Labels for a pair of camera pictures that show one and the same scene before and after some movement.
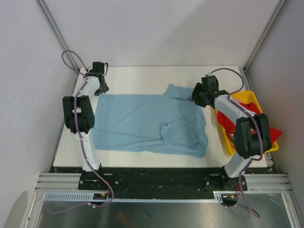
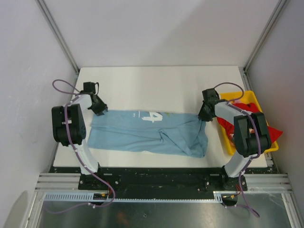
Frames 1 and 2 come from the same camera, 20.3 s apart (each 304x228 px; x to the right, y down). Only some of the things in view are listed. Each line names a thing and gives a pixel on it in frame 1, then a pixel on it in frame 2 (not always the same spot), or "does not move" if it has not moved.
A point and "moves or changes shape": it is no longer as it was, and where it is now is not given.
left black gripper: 103,90 -> 102,107
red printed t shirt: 230,123 does not move
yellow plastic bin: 247,97 does not move
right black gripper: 198,88 -> 202,116
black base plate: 156,180 does not move
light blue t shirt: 173,122 moves or changes shape
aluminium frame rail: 280,182 does not move
